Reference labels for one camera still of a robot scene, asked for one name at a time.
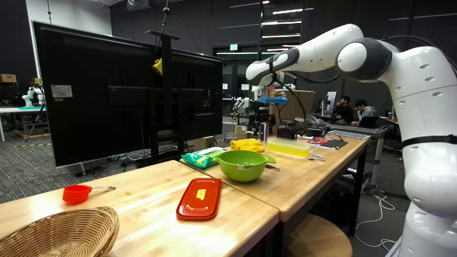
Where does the black box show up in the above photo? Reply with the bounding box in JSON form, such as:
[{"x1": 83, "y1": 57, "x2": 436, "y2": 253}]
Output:
[{"x1": 276, "y1": 121, "x2": 299, "y2": 140}]

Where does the small cardboard box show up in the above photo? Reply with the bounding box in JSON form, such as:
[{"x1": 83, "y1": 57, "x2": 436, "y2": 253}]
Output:
[
  {"x1": 194, "y1": 136, "x2": 215, "y2": 151},
  {"x1": 234, "y1": 125, "x2": 251, "y2": 141}
]

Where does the large cardboard box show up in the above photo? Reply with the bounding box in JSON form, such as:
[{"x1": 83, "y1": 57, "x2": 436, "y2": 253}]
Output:
[{"x1": 269, "y1": 89, "x2": 316, "y2": 124}]

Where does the yellow cloth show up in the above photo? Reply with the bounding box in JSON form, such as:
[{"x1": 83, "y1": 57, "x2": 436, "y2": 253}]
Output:
[{"x1": 230, "y1": 138, "x2": 266, "y2": 153}]

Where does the clear yellow container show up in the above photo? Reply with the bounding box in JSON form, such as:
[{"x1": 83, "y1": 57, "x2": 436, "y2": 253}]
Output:
[{"x1": 267, "y1": 137, "x2": 311, "y2": 158}]

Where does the green mixing bowl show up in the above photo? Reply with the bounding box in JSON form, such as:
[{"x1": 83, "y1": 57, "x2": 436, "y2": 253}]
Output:
[{"x1": 213, "y1": 150, "x2": 277, "y2": 183}]

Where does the black mat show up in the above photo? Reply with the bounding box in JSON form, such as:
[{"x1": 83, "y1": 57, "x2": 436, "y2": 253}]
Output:
[{"x1": 306, "y1": 136, "x2": 349, "y2": 150}]

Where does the green wipes packet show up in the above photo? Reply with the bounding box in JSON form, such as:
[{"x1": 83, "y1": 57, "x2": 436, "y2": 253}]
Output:
[{"x1": 181, "y1": 146, "x2": 226, "y2": 169}]

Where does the person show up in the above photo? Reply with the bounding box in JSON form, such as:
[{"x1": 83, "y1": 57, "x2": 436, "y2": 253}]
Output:
[
  {"x1": 335, "y1": 95, "x2": 355, "y2": 126},
  {"x1": 351, "y1": 99, "x2": 379, "y2": 126}
]

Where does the white keyboard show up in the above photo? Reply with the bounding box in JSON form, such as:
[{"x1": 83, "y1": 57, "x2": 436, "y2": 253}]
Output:
[{"x1": 326, "y1": 130, "x2": 371, "y2": 140}]

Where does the black monitor stand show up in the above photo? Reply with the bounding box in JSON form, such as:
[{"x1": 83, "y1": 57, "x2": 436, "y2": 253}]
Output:
[{"x1": 145, "y1": 30, "x2": 185, "y2": 165}]

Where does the laptop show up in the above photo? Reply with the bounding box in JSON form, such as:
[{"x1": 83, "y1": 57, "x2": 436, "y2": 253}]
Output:
[{"x1": 358, "y1": 116, "x2": 380, "y2": 129}]

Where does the grey table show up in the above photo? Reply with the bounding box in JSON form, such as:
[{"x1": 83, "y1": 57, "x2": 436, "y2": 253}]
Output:
[{"x1": 328, "y1": 124, "x2": 394, "y2": 190}]

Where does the red rectangular lid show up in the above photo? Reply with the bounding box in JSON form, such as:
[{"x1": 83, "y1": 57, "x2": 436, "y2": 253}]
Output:
[{"x1": 176, "y1": 177, "x2": 222, "y2": 222}]

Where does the black keyboard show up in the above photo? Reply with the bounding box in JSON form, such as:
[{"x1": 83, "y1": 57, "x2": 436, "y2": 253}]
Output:
[{"x1": 126, "y1": 144, "x2": 179, "y2": 161}]

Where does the round wooden stool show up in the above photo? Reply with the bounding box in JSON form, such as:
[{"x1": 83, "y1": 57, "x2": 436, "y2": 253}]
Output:
[{"x1": 287, "y1": 214, "x2": 353, "y2": 257}]

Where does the large black monitor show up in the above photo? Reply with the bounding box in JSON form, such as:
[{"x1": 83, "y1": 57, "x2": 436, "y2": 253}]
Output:
[{"x1": 32, "y1": 20, "x2": 224, "y2": 168}]

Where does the red measuring cup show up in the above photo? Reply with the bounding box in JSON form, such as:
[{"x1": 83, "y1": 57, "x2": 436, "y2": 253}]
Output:
[{"x1": 62, "y1": 184, "x2": 116, "y2": 205}]

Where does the wicker basket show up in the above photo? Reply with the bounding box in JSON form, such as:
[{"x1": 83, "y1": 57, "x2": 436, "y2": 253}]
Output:
[{"x1": 0, "y1": 206, "x2": 120, "y2": 257}]

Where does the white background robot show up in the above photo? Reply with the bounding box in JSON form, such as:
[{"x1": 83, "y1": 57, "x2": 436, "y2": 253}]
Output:
[{"x1": 22, "y1": 86, "x2": 45, "y2": 108}]

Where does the white table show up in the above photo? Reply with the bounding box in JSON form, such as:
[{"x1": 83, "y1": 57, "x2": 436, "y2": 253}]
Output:
[{"x1": 0, "y1": 106, "x2": 47, "y2": 142}]

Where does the white cable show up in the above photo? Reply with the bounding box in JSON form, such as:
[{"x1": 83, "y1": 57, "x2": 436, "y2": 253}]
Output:
[{"x1": 354, "y1": 192, "x2": 397, "y2": 252}]

